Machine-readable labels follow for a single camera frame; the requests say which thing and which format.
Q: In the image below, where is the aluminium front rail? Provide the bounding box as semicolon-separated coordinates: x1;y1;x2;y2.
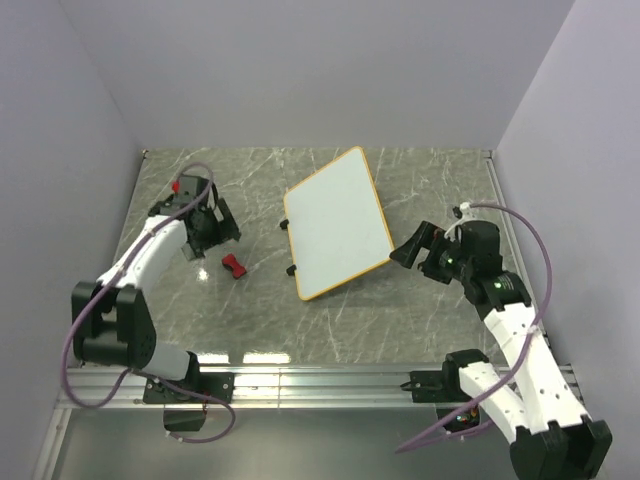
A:
68;363;441;410

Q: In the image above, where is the red whiteboard eraser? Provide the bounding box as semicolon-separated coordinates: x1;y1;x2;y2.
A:
221;254;247;280

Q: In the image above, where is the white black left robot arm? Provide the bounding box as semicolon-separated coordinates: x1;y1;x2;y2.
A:
64;173;241;402

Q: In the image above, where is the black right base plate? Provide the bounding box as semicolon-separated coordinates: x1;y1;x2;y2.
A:
400;369;496;404

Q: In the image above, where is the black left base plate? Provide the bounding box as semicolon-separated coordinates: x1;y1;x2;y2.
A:
142;372;235;405

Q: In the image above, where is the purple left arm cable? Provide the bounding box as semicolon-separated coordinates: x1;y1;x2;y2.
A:
59;162;237;444

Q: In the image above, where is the yellow framed whiteboard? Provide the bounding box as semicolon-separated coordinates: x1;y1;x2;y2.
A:
283;146;394;301

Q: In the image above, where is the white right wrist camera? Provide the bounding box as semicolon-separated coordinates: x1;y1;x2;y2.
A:
444;202;476;240

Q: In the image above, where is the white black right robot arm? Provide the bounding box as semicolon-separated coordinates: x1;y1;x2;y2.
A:
390;220;613;479

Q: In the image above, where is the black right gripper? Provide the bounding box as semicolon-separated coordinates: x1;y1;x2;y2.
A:
389;220;474;285

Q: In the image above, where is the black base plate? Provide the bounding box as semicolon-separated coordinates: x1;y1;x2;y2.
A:
142;372;235;405
400;369;496;404

